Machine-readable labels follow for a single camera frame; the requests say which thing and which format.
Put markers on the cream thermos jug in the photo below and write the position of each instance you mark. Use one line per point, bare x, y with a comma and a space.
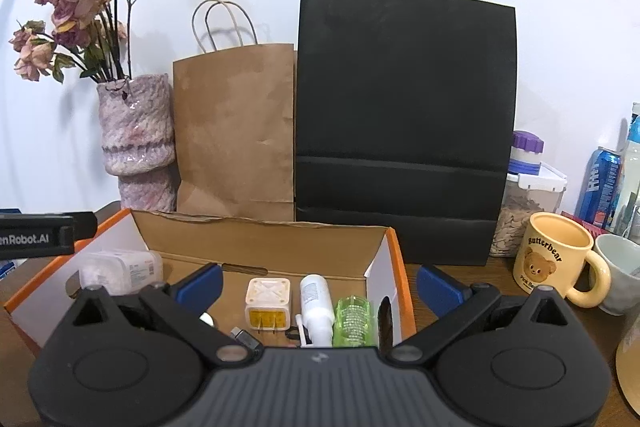
627, 363

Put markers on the white spray bottle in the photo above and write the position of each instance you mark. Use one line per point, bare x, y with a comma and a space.
316, 319

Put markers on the brown paper bag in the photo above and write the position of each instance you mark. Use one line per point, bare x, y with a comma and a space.
234, 132

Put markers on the blue drink can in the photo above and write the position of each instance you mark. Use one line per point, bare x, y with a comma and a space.
599, 186

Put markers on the purple lidded jar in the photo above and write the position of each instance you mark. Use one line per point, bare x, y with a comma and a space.
525, 154

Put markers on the black paper bag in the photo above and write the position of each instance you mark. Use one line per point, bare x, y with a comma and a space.
404, 117

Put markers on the cream yellow plug adapter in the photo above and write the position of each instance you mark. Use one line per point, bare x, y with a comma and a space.
268, 304

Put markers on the purple ceramic vase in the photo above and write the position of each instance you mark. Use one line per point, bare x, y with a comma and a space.
138, 140

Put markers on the white round lid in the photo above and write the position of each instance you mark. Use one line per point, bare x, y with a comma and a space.
207, 319

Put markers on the clear plastic wipes container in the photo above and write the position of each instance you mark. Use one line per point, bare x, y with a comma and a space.
121, 272

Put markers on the yellow bear mug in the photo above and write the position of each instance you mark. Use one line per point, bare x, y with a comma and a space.
553, 252

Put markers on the grey ceramic cup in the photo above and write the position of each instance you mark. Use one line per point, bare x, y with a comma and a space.
622, 257

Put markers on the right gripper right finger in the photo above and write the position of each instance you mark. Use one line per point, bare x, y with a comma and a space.
460, 310

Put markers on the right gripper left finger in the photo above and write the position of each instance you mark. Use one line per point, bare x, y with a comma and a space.
176, 310

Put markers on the clear food storage container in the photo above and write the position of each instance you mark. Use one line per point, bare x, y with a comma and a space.
525, 194

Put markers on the red cardboard box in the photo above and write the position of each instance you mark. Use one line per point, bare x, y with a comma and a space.
364, 261

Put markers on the dried pink roses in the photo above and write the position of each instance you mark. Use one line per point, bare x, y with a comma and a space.
85, 34

